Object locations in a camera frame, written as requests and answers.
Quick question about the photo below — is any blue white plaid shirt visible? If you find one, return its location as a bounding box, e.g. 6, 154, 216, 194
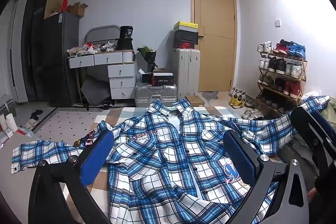
11, 95, 331, 224

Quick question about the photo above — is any pale green garment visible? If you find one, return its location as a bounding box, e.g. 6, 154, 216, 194
322, 99, 336, 123

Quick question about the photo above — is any white desk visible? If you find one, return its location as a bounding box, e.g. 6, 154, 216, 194
68, 49, 137, 109

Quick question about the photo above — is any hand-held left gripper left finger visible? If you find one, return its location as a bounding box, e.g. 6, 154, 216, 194
28, 130, 116, 224

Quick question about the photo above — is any black round box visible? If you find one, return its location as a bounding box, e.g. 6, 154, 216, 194
116, 38, 133, 51

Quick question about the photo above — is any black paper bag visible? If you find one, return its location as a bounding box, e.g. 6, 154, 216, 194
120, 26, 134, 39

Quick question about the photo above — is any wooden door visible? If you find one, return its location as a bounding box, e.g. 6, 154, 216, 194
190, 0, 238, 93

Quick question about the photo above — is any grey garment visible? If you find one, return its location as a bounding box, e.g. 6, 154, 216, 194
277, 132, 319, 188

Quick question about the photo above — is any wooden shoe rack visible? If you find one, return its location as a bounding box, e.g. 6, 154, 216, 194
256, 52, 308, 114

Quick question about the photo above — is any open black box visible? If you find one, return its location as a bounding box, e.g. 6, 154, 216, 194
139, 69, 154, 83

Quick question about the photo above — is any small cardboard box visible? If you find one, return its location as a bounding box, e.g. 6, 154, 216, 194
185, 95, 204, 106

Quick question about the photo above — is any group of sneakers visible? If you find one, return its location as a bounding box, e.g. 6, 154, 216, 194
228, 39, 308, 120

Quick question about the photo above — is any dark tall wardrobe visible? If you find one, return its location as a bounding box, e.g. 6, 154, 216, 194
20, 0, 55, 102

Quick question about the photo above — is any open cardboard box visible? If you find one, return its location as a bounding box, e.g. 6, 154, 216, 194
67, 2, 89, 17

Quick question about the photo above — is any black slipper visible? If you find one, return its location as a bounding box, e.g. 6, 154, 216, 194
30, 109, 44, 120

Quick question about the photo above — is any dark wrapped flower bouquet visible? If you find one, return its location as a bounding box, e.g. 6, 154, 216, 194
136, 46, 157, 72

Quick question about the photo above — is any white tall cabinet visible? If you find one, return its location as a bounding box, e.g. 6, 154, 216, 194
10, 0, 29, 103

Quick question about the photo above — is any grey rounded chair back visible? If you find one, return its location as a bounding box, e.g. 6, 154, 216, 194
84, 25, 121, 47

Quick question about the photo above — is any white drawer unit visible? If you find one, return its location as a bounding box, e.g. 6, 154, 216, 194
108, 63, 137, 100

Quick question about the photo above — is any yellow shoe box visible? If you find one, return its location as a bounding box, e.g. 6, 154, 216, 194
173, 21, 199, 31

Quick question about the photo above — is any dotted light rug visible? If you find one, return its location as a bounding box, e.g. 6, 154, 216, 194
31, 108, 137, 141

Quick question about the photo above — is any plastic bag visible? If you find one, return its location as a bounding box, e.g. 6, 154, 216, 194
13, 126, 35, 138

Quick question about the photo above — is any silver suitcase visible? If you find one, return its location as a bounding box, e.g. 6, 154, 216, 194
134, 84, 177, 108

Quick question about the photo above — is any dark grey refrigerator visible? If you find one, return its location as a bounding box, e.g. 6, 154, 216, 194
45, 11, 80, 107

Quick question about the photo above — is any white bottle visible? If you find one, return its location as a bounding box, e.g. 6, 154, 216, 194
6, 113, 17, 133

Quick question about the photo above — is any pile of papers and clutter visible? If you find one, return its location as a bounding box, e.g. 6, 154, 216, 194
67, 41, 118, 57

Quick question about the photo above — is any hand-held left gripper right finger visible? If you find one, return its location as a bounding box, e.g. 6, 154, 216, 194
223, 130, 311, 224

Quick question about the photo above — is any grey bag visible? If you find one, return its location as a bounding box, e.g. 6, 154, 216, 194
81, 76, 111, 106

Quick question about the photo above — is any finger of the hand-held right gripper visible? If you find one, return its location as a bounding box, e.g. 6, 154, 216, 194
312, 109, 336, 138
290, 107, 336, 164

